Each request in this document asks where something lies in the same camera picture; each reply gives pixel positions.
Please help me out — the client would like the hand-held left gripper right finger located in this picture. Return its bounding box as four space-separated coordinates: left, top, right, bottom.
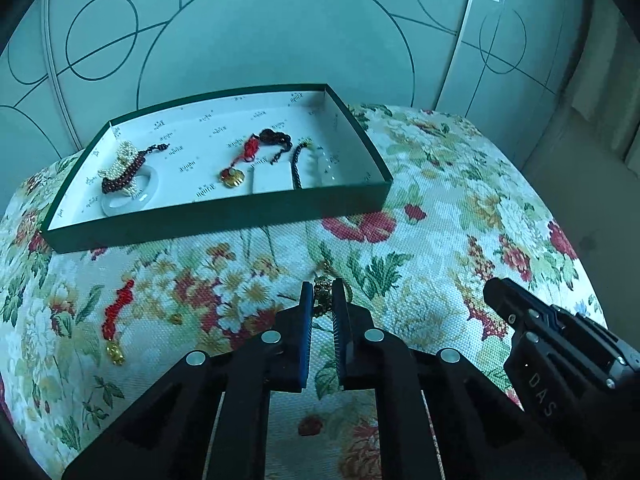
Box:
332 279 588 480

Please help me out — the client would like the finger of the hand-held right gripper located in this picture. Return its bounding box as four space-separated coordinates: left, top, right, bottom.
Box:
483 277 538 333
530 302 568 330

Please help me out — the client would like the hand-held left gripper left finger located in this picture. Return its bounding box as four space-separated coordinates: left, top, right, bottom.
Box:
62 282 314 480

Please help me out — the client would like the gold green chain pendant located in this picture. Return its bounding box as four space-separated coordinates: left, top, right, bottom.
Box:
312 260 353 318

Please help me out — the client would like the green shallow cardboard box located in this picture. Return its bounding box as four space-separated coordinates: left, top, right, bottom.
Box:
40 83 393 255

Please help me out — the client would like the small white box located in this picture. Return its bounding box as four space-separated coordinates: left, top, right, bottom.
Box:
251 162 296 195

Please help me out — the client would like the black bead bracelet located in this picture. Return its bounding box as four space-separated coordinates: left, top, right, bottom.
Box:
290 141 313 191

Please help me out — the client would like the white green bead bracelet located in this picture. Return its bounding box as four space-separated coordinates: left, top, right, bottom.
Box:
305 140 341 186

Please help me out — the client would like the red knotted charm gold pendant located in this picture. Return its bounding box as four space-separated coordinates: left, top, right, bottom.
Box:
218 137 261 190
101 279 137 366

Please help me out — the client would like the white jade bangle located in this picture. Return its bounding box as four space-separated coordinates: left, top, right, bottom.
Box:
100 167 161 217

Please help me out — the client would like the dark red bead bracelet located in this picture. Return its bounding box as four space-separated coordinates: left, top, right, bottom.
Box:
100 144 171 196

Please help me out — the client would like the white pearl necklace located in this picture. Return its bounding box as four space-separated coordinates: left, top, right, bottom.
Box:
97 141 148 196

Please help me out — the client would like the floral tablecloth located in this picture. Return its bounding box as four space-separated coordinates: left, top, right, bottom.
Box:
0 102 608 480

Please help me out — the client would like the frosted glass sliding wardrobe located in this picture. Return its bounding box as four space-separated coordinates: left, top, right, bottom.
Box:
0 0 601 181

